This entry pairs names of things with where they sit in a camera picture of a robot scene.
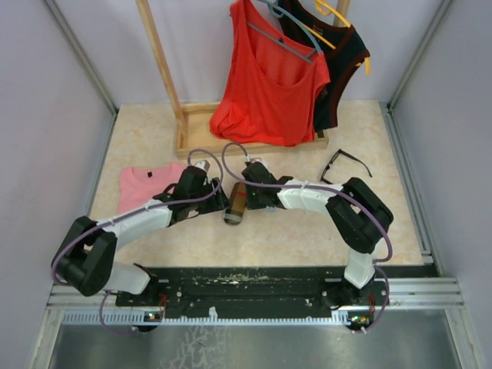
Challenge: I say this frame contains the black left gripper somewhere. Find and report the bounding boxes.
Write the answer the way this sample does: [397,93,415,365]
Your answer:
[189,176,231,214]

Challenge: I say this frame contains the plaid brown glasses case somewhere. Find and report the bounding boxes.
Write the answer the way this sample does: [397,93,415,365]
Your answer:
[223,182,247,225]

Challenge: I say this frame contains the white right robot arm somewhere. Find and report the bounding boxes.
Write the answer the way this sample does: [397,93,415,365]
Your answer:
[241,161,394,304]

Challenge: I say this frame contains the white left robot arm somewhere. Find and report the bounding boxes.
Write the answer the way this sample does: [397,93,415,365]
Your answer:
[51,165,230,305]

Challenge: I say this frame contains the wooden clothes rack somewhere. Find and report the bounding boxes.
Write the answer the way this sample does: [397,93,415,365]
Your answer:
[135,1,329,159]

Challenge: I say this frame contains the folded pink t-shirt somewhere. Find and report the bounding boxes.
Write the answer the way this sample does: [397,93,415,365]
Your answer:
[118,163,185,214]

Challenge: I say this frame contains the red tank top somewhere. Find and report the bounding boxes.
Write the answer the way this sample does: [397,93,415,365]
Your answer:
[209,1,330,147]

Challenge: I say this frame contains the grey-blue plastic hanger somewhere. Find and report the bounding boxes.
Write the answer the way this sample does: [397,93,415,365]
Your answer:
[246,1,324,64]

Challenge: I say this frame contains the black maroon-trimmed tank top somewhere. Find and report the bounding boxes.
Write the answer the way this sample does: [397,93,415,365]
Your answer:
[278,1,371,132]

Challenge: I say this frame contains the yellow plastic hanger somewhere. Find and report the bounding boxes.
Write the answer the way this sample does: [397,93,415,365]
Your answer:
[305,0,372,76]

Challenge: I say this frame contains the black frame sunglasses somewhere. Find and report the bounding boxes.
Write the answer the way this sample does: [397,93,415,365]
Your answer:
[319,148,374,185]

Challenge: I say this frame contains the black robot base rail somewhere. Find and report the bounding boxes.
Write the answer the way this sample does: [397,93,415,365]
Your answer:
[72,264,389,331]

